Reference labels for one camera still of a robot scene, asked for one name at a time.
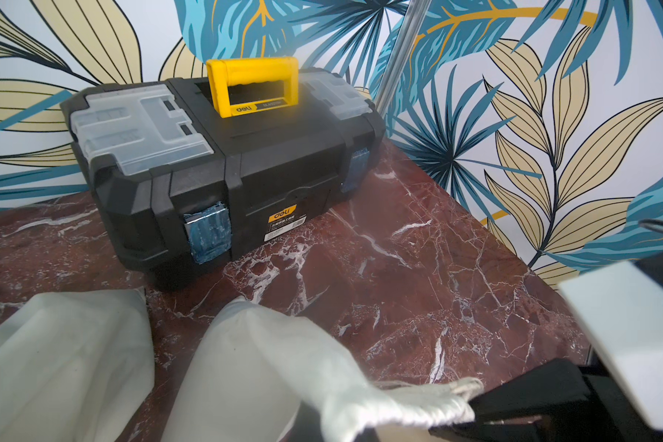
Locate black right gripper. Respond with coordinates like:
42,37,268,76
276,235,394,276
429,252,663,441

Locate cream cloth drawstring bag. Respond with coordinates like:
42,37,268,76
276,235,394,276
162,297,484,441

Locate black plastic toolbox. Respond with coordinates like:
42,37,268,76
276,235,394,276
61,68,386,289

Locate aluminium corner post right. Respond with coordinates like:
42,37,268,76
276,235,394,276
376,0,432,117

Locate yellow toolbox handle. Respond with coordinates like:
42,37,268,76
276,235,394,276
206,57,299,118

